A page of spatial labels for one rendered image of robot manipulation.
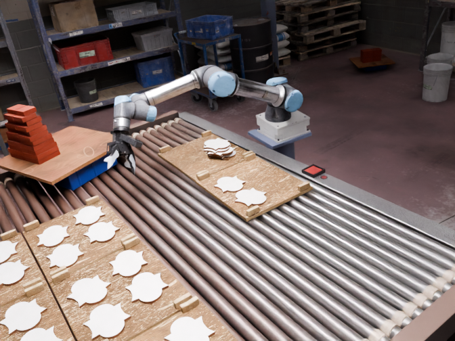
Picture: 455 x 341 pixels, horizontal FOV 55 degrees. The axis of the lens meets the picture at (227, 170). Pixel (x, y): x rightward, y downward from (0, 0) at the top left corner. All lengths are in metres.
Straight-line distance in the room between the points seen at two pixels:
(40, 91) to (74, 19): 1.27
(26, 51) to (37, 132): 4.43
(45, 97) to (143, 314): 5.62
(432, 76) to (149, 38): 3.60
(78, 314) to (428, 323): 1.02
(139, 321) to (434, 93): 4.57
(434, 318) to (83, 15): 5.50
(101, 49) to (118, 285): 4.86
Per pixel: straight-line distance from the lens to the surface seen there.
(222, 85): 2.09
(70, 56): 6.07
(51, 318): 1.53
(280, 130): 2.42
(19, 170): 2.32
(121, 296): 1.50
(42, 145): 2.31
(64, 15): 6.07
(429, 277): 1.52
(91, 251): 1.74
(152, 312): 1.41
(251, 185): 1.93
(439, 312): 1.37
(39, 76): 6.74
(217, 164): 2.14
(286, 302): 1.39
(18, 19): 6.62
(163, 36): 6.40
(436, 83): 5.39
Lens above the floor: 1.91
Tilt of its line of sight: 28 degrees down
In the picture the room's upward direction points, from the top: 8 degrees counter-clockwise
